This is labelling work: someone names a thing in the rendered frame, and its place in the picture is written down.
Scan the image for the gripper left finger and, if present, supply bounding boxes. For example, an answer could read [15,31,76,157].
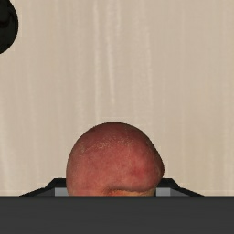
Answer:
[19,177,69,197]

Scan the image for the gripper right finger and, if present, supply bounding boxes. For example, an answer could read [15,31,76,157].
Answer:
[154,177,205,197]

